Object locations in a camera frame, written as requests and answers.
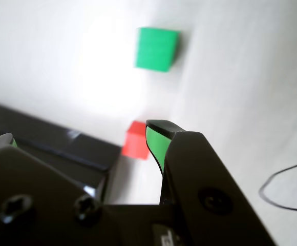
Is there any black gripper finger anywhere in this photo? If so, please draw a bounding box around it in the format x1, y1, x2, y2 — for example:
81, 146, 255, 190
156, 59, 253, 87
0, 132, 119, 246
145, 119, 277, 246

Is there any red wooden cube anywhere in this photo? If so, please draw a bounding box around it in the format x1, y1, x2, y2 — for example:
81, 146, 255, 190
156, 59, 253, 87
121, 120, 151, 160

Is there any green wooden cube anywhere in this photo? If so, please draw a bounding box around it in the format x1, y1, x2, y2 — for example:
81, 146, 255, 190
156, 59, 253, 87
134, 27, 182, 72

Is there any black open box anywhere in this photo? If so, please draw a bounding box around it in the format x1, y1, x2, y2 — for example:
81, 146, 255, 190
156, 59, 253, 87
0, 99, 121, 206

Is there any thin black wire loop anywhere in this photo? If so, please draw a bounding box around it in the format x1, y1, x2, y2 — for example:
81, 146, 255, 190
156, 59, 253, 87
258, 162, 297, 212

